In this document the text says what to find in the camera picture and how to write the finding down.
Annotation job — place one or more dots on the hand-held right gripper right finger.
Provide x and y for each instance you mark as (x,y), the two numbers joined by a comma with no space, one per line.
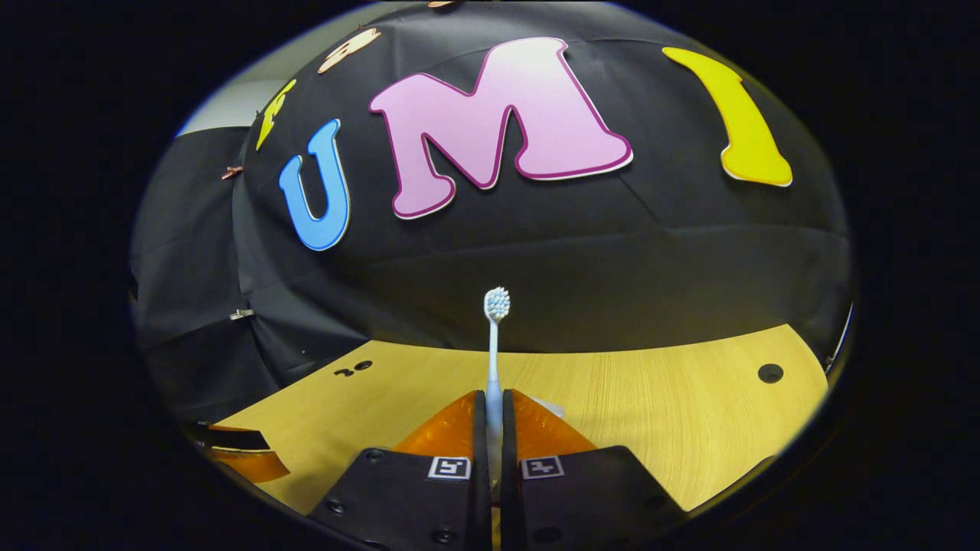
(597,505)

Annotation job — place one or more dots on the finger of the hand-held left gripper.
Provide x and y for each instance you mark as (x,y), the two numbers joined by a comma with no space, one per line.
(245,463)

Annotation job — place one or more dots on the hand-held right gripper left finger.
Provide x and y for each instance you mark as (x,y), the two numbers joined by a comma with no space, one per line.
(406,505)

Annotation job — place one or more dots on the light blue toothbrush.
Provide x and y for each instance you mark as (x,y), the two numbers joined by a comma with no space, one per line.
(494,360)

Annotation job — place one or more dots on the wooden desktop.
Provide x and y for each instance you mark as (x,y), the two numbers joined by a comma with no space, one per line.
(674,413)

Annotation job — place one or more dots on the silver binder clip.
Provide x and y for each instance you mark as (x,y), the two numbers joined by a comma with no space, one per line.
(242,314)

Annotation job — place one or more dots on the black backdrop cloth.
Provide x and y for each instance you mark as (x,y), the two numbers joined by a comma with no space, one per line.
(536,252)

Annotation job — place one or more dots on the copper binder clip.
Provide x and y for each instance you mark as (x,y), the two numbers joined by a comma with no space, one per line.
(232,172)

